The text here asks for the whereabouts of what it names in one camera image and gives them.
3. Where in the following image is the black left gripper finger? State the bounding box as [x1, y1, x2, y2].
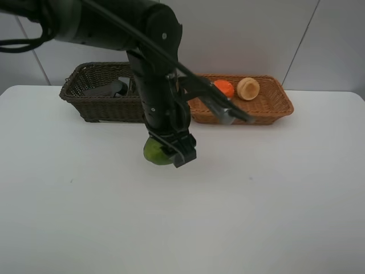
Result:
[173, 148, 197, 168]
[160, 146, 176, 156]

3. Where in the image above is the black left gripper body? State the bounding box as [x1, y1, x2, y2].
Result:
[141, 96, 196, 153]

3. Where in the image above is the green lime fruit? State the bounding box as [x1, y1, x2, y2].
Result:
[143, 137, 173, 166]

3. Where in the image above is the dark green pump bottle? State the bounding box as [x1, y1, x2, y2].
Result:
[112, 77, 139, 98]

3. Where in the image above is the orange tangerine fruit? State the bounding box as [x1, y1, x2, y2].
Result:
[214, 79, 234, 99]

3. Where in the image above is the translucent pink plastic cup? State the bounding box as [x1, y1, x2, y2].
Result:
[83, 82, 114, 98]

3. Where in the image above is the red yellow peach fruit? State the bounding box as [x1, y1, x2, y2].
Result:
[237, 78, 260, 101]

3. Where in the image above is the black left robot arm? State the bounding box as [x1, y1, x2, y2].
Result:
[1, 1, 196, 167]

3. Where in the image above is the dark brown wicker basket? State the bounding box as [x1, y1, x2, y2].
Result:
[59, 62, 144, 123]

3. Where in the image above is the light brown wicker basket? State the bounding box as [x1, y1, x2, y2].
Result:
[188, 75, 294, 126]

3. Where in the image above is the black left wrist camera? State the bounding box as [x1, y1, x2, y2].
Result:
[175, 75, 256, 125]

